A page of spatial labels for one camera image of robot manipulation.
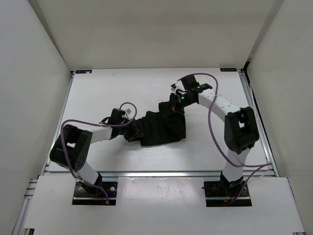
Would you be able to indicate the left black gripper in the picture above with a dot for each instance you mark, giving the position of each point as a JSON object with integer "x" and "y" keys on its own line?
{"x": 134, "y": 130}

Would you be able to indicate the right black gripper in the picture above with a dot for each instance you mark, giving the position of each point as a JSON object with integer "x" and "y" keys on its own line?
{"x": 175, "y": 108}

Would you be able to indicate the black pleated skirt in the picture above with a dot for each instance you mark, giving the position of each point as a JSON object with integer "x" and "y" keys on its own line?
{"x": 162, "y": 127}

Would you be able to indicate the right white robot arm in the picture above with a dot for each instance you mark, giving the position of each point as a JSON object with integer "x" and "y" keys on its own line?
{"x": 240, "y": 128}

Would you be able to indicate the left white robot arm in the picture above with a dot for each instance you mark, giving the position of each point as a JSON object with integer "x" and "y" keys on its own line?
{"x": 71, "y": 148}

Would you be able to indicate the right blue corner label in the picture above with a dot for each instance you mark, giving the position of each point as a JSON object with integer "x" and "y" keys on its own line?
{"x": 228, "y": 69}

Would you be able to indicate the blue corner label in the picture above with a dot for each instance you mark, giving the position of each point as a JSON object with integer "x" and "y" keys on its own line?
{"x": 83, "y": 71}
{"x": 228, "y": 69}

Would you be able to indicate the left blue corner label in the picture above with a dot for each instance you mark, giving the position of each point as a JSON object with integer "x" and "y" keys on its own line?
{"x": 83, "y": 71}

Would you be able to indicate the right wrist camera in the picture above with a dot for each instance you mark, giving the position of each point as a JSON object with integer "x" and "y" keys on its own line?
{"x": 177, "y": 90}

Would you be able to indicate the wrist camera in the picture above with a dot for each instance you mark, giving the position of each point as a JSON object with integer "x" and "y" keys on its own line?
{"x": 177, "y": 90}
{"x": 127, "y": 112}

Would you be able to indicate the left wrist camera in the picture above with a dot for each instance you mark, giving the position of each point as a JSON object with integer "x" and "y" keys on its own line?
{"x": 127, "y": 112}

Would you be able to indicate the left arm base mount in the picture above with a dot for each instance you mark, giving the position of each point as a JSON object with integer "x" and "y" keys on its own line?
{"x": 104, "y": 195}

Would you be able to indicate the front aluminium frame rail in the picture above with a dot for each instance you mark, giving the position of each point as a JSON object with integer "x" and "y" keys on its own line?
{"x": 114, "y": 174}

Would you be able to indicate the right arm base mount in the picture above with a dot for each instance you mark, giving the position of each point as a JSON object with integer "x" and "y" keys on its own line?
{"x": 225, "y": 194}

